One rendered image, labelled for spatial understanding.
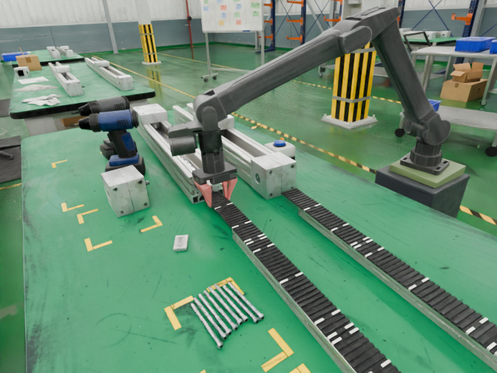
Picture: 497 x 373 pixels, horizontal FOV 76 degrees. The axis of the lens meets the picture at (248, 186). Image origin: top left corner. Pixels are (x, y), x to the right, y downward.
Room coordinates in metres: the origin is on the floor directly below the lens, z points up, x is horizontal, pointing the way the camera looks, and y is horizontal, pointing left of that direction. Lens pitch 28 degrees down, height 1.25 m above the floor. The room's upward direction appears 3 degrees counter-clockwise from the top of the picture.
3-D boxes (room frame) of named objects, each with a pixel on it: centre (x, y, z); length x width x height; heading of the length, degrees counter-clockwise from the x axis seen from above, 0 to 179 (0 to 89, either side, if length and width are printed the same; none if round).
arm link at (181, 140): (0.74, 0.13, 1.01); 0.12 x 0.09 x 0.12; 103
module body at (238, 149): (1.24, 0.13, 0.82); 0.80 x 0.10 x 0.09; 27
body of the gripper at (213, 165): (0.75, 0.09, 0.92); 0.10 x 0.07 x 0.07; 120
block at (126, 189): (0.80, 0.33, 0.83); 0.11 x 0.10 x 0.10; 123
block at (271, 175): (0.85, -0.08, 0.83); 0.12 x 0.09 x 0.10; 117
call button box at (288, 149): (1.05, -0.11, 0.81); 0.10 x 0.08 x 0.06; 117
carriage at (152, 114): (1.38, 0.41, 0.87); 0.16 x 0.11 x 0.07; 27
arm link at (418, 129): (0.90, -0.53, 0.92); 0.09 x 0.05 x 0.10; 103
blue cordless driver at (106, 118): (0.98, 0.44, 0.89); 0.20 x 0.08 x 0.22; 102
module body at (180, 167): (1.16, 0.30, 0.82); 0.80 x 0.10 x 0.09; 27
